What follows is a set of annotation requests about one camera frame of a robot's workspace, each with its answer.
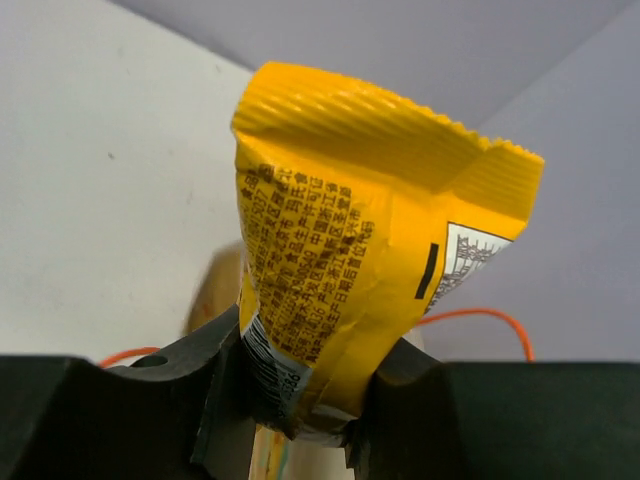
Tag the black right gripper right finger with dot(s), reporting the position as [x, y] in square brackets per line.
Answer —
[426, 419]

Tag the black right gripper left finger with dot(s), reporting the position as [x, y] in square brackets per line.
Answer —
[179, 413]

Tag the yellow m&m's pack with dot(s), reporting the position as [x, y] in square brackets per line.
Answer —
[359, 210]

